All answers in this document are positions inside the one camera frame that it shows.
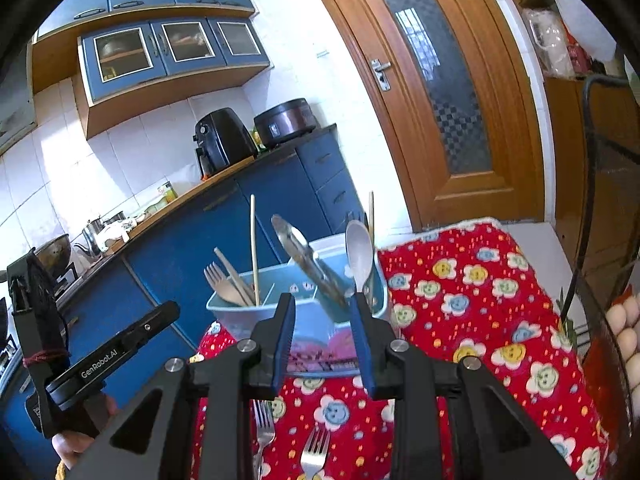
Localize range hood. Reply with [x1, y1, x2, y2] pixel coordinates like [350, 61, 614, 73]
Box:
[0, 54, 39, 157]

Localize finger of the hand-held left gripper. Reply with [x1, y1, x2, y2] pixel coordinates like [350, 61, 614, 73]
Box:
[127, 301, 181, 350]

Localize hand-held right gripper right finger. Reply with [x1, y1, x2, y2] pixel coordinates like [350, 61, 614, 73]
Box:
[350, 292, 577, 480]

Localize light grey spoon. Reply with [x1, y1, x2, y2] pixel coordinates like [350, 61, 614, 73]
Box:
[345, 220, 375, 296]

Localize wooden fork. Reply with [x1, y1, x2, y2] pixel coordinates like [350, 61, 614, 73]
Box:
[204, 262, 247, 307]

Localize blue kitchen base cabinet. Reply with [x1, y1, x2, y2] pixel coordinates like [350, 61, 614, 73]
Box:
[0, 124, 367, 441]

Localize white plastic container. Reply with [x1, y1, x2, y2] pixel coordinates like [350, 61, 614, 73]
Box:
[309, 237, 352, 262]

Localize steel tongs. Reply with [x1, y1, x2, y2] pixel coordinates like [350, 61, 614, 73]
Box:
[271, 214, 354, 309]

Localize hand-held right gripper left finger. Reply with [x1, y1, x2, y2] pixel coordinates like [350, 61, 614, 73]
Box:
[65, 292, 297, 480]

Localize white plastic bag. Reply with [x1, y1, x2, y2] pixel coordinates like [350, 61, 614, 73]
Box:
[522, 7, 574, 79]

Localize blue plastic utensil holder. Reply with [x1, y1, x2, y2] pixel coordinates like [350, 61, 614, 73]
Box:
[206, 246, 392, 379]

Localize red boxes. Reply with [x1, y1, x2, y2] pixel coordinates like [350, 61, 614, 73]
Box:
[565, 22, 609, 77]

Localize metal kettle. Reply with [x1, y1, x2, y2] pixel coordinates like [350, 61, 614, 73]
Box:
[75, 217, 104, 257]

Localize black air fryer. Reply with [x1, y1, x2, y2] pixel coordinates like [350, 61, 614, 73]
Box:
[192, 107, 259, 179]

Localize person's left hand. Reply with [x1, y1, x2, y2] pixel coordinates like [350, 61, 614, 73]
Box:
[51, 395, 121, 467]

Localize wooden door with glass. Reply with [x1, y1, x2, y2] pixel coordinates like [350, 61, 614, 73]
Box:
[304, 0, 547, 234]

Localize black wire basket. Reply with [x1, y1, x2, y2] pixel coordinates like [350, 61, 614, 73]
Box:
[559, 75, 640, 480]

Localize pile of eggs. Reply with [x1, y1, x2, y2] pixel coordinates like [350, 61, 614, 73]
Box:
[605, 294, 640, 392]

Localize wooden shelf cabinet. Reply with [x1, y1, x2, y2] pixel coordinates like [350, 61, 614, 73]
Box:
[494, 0, 640, 282]

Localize metal wok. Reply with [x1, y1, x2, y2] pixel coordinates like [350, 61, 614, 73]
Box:
[32, 234, 72, 269]

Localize red flower printed blanket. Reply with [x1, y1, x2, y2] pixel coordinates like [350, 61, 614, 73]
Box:
[192, 220, 612, 480]

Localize blue glass-door wall cabinet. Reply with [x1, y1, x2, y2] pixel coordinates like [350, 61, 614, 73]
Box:
[72, 16, 271, 141]

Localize dark rice cooker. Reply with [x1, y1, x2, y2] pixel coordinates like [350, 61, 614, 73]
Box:
[253, 98, 319, 150]

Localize metal fork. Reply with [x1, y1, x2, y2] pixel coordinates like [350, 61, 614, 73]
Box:
[300, 427, 332, 480]
[252, 399, 277, 480]

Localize wooden knife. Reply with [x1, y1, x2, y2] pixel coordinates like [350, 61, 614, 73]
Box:
[214, 247, 256, 307]

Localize metal door handle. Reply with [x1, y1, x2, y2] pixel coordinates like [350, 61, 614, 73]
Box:
[371, 58, 392, 92]

